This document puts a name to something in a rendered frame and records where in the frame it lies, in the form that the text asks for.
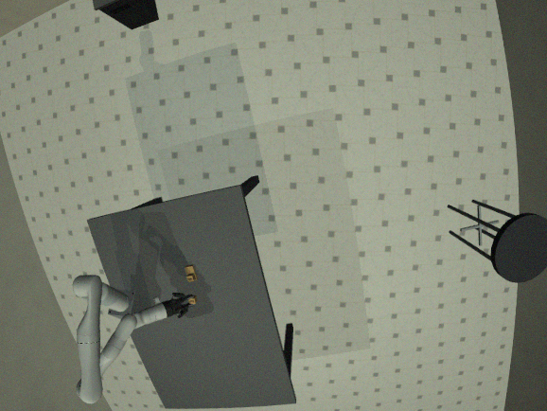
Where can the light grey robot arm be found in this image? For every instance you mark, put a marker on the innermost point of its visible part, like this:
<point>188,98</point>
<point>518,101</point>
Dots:
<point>92,362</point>

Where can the tan rectangular tray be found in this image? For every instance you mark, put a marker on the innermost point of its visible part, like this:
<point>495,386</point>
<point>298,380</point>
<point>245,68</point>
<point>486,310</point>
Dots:
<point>191,270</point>

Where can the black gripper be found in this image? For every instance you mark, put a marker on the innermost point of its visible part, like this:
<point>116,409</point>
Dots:
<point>177,308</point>

